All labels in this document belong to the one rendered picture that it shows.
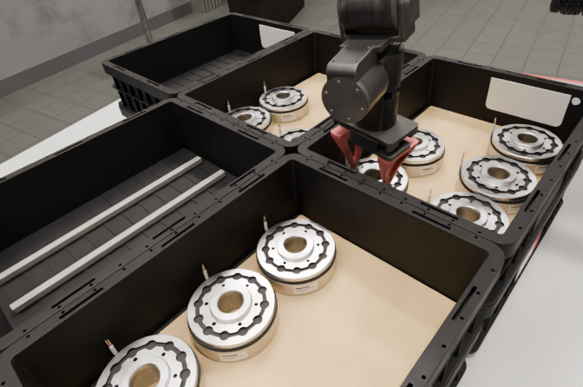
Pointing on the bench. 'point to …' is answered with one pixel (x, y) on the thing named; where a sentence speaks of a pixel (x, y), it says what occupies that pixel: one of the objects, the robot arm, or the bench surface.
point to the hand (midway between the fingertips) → (370, 170)
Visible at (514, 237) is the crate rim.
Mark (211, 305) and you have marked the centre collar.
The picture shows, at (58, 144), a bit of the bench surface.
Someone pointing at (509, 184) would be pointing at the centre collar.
